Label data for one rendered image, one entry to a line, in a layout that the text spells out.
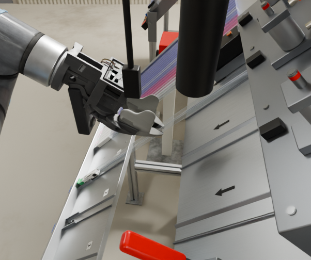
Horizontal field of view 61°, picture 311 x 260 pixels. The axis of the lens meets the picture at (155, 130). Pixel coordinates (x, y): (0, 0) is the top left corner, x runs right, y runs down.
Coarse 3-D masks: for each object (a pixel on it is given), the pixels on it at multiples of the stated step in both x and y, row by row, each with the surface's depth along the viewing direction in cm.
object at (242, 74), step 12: (240, 72) 40; (228, 84) 41; (204, 96) 44; (216, 96) 43; (192, 108) 45; (168, 120) 49; (180, 120) 48; (132, 144) 55; (120, 156) 58; (96, 168) 64
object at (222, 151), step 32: (256, 0) 53; (224, 96) 42; (192, 128) 44; (224, 128) 37; (256, 128) 32; (192, 160) 38; (224, 160) 33; (256, 160) 29; (192, 192) 34; (224, 192) 30; (256, 192) 27; (192, 224) 31; (224, 224) 28; (256, 224) 25; (192, 256) 28; (224, 256) 25; (256, 256) 23; (288, 256) 21
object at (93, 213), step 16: (112, 144) 70; (128, 144) 61; (96, 160) 72; (128, 160) 58; (96, 176) 65; (112, 176) 58; (80, 192) 67; (96, 192) 59; (112, 192) 53; (80, 208) 61; (96, 208) 54; (112, 208) 50; (80, 224) 56; (96, 224) 50; (64, 240) 57; (80, 240) 51; (96, 240) 47; (64, 256) 53; (80, 256) 48; (96, 256) 43
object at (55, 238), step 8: (96, 136) 81; (88, 152) 76; (88, 160) 74; (80, 168) 72; (88, 168) 73; (80, 176) 70; (72, 184) 69; (72, 192) 67; (72, 200) 66; (64, 208) 63; (72, 208) 65; (64, 216) 62; (56, 224) 60; (64, 224) 61; (56, 232) 59; (56, 240) 59; (48, 248) 57; (56, 248) 58; (48, 256) 56
